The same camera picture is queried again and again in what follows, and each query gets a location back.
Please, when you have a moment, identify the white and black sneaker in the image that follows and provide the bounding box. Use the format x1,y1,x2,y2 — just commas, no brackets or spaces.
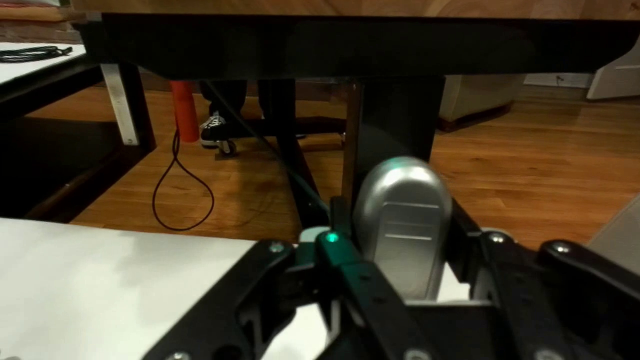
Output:
199,110,241,160

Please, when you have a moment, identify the white sofa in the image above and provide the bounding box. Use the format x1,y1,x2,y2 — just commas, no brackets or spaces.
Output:
0,192,640,360

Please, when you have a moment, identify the silver remote control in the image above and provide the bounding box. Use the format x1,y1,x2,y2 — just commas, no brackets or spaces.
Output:
352,157,456,303

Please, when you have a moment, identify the orange red cylinder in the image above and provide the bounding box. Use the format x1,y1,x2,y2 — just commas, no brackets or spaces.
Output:
168,78,202,146

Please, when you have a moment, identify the dark trouser leg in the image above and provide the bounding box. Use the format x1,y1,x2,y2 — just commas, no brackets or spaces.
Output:
199,78,251,126

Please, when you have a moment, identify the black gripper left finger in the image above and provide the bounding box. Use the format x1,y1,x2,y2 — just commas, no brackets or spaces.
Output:
142,196,437,360

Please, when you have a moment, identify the white upholstered furniture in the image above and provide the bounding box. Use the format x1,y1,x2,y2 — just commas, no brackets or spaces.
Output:
439,72,526,133

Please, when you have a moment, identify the wooden top standing desk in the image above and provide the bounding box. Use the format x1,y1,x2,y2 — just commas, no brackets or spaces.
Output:
73,0,640,229

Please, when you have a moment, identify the white angled object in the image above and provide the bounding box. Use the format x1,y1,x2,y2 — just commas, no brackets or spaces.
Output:
587,37,640,103

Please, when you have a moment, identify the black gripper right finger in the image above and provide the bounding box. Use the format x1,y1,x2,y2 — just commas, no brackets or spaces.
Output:
443,202,640,360

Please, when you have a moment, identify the thin black cable loop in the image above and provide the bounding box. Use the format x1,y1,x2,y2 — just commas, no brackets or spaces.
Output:
151,129,217,235

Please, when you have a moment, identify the black table with white top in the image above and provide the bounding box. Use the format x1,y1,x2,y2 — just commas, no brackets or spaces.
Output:
0,39,158,222

